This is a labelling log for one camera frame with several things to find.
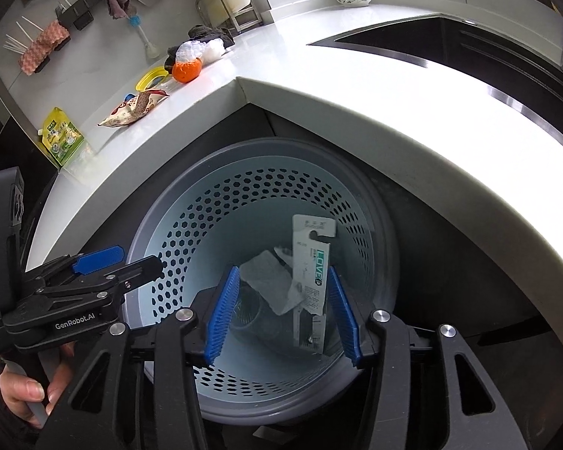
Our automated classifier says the white green card packaging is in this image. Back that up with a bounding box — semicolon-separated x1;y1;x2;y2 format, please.
291;214;339;352

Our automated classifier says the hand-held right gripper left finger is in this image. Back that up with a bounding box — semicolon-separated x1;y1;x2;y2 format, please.
38;266;241;450

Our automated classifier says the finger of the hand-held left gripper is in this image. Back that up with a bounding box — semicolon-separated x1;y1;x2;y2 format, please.
26;245;125;288
40;255;165;302

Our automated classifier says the green yellow pouch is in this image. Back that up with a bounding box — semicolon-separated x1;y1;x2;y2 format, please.
38;107;86;167

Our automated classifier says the white blue bottle brush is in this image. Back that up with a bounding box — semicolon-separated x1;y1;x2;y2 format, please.
126;14;163;61

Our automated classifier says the pink knit cloth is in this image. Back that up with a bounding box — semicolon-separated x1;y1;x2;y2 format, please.
19;21;71;76

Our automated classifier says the brown hanging cloth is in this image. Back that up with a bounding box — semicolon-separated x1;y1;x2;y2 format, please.
105;0;139;20

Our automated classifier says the white chopsticks bundle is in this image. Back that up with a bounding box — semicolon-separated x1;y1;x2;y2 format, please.
2;15;45;53

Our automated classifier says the clear plastic cup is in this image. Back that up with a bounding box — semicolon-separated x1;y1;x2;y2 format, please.
230;286;296;343

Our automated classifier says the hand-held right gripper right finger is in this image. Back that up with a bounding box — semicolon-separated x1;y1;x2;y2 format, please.
327;267;533;450

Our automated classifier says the red white snack bag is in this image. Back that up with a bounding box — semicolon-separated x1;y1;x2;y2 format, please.
98;90;170;128

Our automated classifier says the person's left hand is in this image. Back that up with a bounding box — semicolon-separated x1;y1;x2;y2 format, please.
0;343;77;428

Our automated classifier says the grey perforated trash basket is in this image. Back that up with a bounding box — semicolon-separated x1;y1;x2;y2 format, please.
122;138;399;427

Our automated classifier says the yellow plastic lid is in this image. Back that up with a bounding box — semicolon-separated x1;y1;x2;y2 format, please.
136;66;170;92

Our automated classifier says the dark knit cloth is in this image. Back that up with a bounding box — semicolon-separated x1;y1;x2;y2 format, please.
164;24;238;70

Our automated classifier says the clear crumpled plastic wrapper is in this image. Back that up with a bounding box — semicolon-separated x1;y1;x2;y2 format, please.
239;250;306;317

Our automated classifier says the orange mandarin fruit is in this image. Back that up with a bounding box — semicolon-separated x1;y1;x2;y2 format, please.
171;56;203;83

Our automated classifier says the metal cutting board rack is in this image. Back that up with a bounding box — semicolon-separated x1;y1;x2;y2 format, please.
196;0;263;36

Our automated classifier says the white plastic bag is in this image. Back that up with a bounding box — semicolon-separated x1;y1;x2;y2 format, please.
175;37;226;64

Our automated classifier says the steel sink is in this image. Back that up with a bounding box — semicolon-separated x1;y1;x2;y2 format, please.
310;14;563;160

